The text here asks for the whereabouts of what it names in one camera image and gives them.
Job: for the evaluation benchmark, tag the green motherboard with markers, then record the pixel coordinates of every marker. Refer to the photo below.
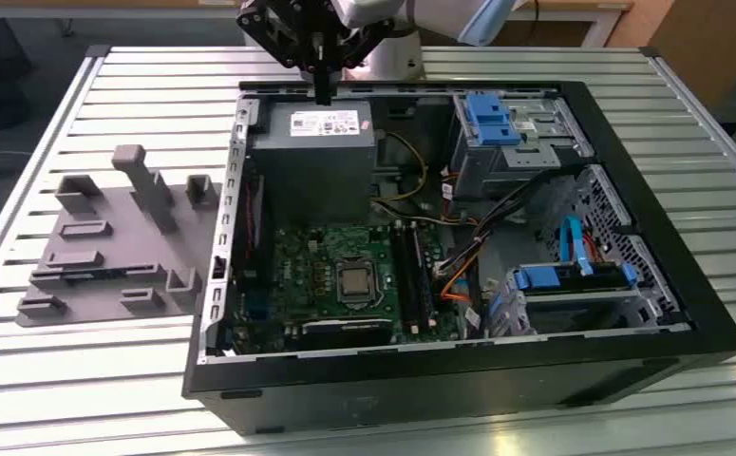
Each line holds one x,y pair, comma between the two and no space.
297,247

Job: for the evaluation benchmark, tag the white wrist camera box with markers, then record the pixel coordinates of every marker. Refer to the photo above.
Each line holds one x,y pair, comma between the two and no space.
367,12

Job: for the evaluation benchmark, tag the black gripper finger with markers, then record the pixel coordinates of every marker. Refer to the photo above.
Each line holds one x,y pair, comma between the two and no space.
357,47
265,38

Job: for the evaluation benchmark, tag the grey power supply unit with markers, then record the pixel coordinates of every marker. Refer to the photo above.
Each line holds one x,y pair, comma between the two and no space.
311,176

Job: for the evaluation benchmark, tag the black RAM slot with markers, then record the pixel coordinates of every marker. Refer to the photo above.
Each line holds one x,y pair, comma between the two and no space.
401,275

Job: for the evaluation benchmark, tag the CPU socket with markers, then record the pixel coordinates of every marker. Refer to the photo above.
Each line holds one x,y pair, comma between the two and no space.
357,300

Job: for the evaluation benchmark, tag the black PC case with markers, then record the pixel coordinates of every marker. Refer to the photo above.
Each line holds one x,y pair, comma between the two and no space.
468,385

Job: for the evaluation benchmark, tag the wooden cabinet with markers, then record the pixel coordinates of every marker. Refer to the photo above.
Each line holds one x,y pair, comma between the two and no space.
709,47

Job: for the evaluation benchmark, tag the metal disk bay cage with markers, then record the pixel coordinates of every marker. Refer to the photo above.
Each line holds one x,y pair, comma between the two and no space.
585,297

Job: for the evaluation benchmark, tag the hard disk in blue carrier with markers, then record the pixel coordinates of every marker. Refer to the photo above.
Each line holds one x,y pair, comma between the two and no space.
539,278

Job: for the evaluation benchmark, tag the blue drive bay latch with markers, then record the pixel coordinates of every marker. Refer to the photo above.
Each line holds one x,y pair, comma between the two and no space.
491,119

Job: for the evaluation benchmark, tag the black graphics card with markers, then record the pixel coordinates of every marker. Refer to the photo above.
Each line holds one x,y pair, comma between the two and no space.
341,332

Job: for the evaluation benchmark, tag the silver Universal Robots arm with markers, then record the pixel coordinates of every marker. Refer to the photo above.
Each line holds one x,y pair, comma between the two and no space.
399,52

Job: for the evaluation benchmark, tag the grey parts rack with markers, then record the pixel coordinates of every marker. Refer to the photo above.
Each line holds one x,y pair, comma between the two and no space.
120,223

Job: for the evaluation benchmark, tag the silver CPU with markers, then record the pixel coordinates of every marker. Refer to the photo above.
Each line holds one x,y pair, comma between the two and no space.
355,282

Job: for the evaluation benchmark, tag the metal drive cage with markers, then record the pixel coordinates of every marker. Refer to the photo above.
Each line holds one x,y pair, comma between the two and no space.
532,157

